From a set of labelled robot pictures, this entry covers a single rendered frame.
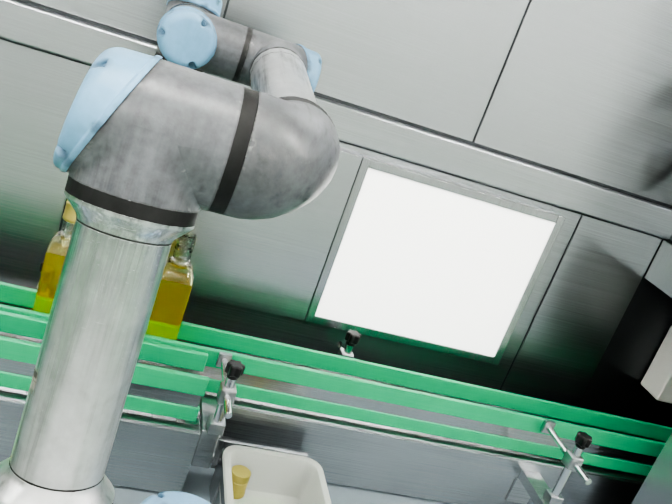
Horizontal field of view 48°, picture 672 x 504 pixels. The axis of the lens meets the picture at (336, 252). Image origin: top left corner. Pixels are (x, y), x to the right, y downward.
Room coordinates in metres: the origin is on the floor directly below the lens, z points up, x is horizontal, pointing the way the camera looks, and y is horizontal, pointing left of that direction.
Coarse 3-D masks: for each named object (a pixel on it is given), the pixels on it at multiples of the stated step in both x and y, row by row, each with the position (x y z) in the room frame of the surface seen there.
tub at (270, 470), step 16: (240, 448) 1.08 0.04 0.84; (256, 448) 1.09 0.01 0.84; (224, 464) 1.02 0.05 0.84; (240, 464) 1.07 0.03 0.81; (256, 464) 1.08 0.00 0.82; (272, 464) 1.09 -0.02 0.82; (288, 464) 1.10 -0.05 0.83; (304, 464) 1.11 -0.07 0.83; (224, 480) 0.99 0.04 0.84; (256, 480) 1.08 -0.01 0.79; (272, 480) 1.09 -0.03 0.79; (288, 480) 1.10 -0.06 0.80; (304, 480) 1.10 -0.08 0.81; (320, 480) 1.07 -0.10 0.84; (256, 496) 1.07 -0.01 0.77; (272, 496) 1.08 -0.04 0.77; (288, 496) 1.09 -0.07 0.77; (304, 496) 1.09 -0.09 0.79; (320, 496) 1.04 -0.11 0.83
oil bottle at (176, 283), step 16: (176, 272) 1.12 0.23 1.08; (192, 272) 1.13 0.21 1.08; (160, 288) 1.11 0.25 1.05; (176, 288) 1.11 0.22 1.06; (160, 304) 1.11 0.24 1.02; (176, 304) 1.12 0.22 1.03; (160, 320) 1.11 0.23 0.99; (176, 320) 1.12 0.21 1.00; (160, 336) 1.11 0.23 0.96; (176, 336) 1.12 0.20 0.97
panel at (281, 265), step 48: (336, 192) 1.33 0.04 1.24; (480, 192) 1.41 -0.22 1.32; (240, 240) 1.29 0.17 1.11; (288, 240) 1.31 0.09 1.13; (336, 240) 1.34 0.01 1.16; (192, 288) 1.27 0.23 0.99; (240, 288) 1.30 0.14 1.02; (288, 288) 1.32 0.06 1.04; (528, 288) 1.46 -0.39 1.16; (384, 336) 1.39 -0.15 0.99
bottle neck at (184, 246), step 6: (186, 234) 1.15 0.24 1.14; (192, 234) 1.15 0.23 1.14; (180, 240) 1.13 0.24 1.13; (186, 240) 1.13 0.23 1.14; (192, 240) 1.13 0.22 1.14; (180, 246) 1.13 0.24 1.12; (186, 246) 1.13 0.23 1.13; (192, 246) 1.13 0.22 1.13; (174, 252) 1.13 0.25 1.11; (180, 252) 1.13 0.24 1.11; (186, 252) 1.13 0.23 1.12; (174, 258) 1.13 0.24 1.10; (180, 258) 1.13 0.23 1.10; (186, 258) 1.13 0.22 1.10
